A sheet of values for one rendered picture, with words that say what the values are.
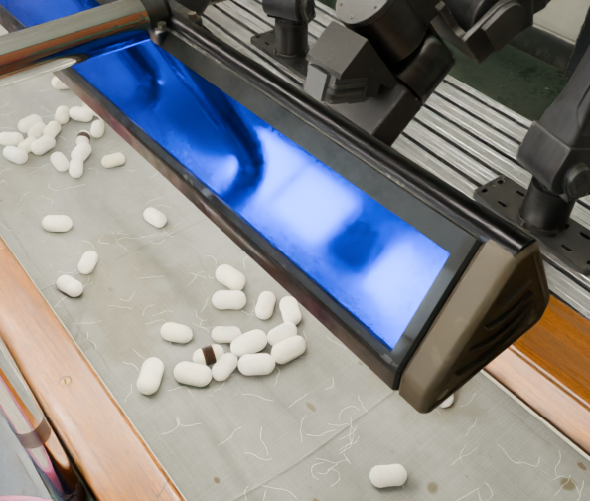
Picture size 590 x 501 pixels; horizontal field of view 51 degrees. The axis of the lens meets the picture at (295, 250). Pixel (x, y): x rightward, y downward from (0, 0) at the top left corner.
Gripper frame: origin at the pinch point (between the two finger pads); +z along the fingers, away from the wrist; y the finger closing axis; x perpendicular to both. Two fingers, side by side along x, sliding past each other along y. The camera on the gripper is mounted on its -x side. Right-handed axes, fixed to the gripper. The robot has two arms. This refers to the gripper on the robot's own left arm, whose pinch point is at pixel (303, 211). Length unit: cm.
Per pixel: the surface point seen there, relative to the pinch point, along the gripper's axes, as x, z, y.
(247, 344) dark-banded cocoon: 2.0, 13.8, 3.1
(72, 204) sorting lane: 1.4, 18.2, -30.1
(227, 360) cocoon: 0.6, 15.9, 3.3
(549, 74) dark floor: 189, -96, -77
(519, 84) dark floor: 178, -83, -79
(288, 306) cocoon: 5.9, 9.0, 1.8
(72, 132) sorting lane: 5.8, 13.0, -45.1
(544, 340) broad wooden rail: 15.8, -4.5, 21.4
